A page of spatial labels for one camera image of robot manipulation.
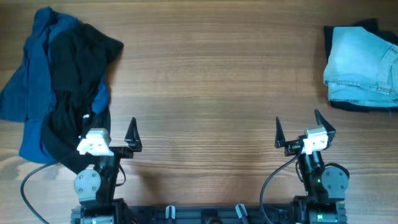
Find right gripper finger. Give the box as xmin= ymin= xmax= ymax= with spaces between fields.
xmin=275 ymin=116 xmax=286 ymax=148
xmin=314 ymin=110 xmax=336 ymax=137

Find black polo shirt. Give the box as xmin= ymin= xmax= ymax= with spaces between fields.
xmin=41 ymin=24 xmax=124 ymax=174

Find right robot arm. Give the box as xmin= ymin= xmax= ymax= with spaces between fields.
xmin=275 ymin=110 xmax=349 ymax=224

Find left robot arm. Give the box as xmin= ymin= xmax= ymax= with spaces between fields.
xmin=70 ymin=118 xmax=142 ymax=224

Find folded light blue jeans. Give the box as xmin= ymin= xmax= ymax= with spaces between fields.
xmin=323 ymin=26 xmax=398 ymax=108

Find blue t-shirt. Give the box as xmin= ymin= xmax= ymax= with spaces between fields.
xmin=0 ymin=6 xmax=110 ymax=164

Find folded black garment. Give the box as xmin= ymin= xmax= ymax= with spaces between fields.
xmin=323 ymin=18 xmax=398 ymax=113

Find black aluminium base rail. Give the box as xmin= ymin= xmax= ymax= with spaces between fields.
xmin=70 ymin=203 xmax=348 ymax=223

